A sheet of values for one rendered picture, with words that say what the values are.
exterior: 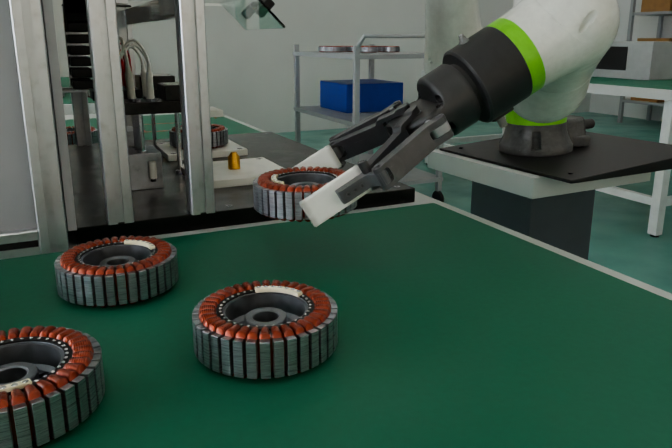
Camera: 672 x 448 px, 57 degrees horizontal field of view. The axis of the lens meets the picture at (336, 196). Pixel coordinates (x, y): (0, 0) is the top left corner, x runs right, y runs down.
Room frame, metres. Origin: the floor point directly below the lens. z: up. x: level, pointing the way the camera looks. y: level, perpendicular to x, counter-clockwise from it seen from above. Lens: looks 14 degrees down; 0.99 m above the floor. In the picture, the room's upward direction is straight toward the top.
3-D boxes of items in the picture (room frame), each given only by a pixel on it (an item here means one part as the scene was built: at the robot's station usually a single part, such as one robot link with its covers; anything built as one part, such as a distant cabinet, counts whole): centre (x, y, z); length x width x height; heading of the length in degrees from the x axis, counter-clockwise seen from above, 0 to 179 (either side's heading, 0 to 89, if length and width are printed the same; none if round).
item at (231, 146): (1.20, 0.27, 0.78); 0.15 x 0.15 x 0.01; 25
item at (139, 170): (0.92, 0.30, 0.80); 0.08 x 0.05 x 0.06; 25
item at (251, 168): (0.98, 0.17, 0.78); 0.15 x 0.15 x 0.01; 25
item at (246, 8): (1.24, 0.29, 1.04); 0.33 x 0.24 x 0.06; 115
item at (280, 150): (1.09, 0.23, 0.76); 0.64 x 0.47 x 0.02; 25
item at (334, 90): (3.86, -0.19, 0.51); 1.01 x 0.60 x 1.01; 25
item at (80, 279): (0.57, 0.21, 0.77); 0.11 x 0.11 x 0.04
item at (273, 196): (0.65, 0.03, 0.82); 0.11 x 0.11 x 0.04
